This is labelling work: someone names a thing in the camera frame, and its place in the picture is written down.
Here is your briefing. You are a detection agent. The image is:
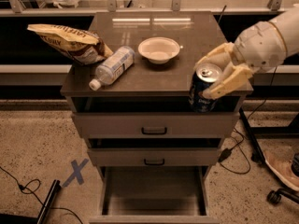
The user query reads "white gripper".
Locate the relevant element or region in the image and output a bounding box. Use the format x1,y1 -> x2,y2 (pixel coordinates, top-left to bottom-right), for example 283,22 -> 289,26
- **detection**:
194,21 -> 287,100

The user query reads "dark blue pepsi can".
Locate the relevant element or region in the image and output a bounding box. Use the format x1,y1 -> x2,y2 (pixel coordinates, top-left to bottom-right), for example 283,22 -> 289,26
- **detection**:
189,63 -> 222,113

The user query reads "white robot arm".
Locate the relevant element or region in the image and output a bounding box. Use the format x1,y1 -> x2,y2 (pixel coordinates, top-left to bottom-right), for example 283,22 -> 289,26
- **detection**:
194,6 -> 299,100

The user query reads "top grey drawer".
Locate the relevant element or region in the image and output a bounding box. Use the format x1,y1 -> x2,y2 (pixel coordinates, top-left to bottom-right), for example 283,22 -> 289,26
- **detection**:
72,112 -> 239,139

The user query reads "grey drawer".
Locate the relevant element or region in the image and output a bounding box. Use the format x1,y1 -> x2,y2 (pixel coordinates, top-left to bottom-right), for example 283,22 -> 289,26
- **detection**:
72,112 -> 239,139
88,148 -> 220,167
89,166 -> 220,224

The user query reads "grey drawer cabinet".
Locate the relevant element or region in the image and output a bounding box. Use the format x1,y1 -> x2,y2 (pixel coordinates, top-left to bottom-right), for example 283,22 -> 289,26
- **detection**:
60,10 -> 254,224

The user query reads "middle grey drawer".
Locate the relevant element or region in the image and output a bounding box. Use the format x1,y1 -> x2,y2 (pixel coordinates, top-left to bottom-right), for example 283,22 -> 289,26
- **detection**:
88,148 -> 220,167

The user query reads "bottom grey drawer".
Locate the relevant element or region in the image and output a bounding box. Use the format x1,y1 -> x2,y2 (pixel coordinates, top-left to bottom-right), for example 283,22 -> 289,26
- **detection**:
89,166 -> 220,224

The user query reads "white paper bowl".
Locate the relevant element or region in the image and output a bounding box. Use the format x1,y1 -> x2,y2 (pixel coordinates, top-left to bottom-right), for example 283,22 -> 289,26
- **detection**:
138,37 -> 180,64

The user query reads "black stand leg right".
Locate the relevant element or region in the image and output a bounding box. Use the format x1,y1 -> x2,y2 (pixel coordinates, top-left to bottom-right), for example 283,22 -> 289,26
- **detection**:
239,108 -> 264,164

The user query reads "black stand leg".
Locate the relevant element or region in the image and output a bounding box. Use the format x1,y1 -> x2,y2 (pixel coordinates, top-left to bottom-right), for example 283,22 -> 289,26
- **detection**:
0,180 -> 61,224
239,108 -> 264,164

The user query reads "clear plastic water bottle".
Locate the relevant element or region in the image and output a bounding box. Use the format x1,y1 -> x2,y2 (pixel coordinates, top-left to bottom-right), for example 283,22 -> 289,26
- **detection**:
89,46 -> 135,91

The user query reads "chip bag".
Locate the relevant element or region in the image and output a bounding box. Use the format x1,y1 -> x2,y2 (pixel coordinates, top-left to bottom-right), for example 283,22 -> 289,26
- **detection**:
27,24 -> 113,65

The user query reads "blue tape cross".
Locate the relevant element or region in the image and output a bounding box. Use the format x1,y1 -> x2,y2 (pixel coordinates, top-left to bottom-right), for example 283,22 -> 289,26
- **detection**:
63,159 -> 89,188

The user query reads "black stand leg left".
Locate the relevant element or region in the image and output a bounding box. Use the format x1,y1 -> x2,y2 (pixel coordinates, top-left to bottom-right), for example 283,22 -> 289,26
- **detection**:
0,180 -> 61,224

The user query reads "black power adapter cable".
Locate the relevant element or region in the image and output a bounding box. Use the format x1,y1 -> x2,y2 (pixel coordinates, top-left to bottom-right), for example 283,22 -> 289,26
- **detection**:
217,67 -> 278,175

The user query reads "black cable left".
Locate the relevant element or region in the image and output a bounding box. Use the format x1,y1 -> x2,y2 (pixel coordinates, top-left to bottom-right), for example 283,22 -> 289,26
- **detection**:
0,165 -> 84,224

